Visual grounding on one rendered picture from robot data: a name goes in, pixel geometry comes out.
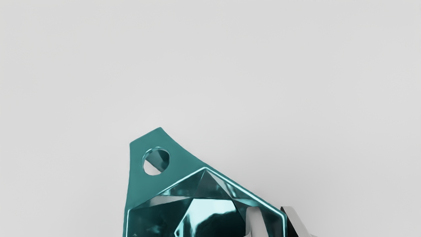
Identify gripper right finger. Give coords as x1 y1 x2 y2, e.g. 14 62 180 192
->
280 206 318 237

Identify teal faceted mug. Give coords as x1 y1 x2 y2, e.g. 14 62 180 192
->
123 127 288 237

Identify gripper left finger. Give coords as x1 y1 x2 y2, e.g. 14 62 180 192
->
244 207 269 237

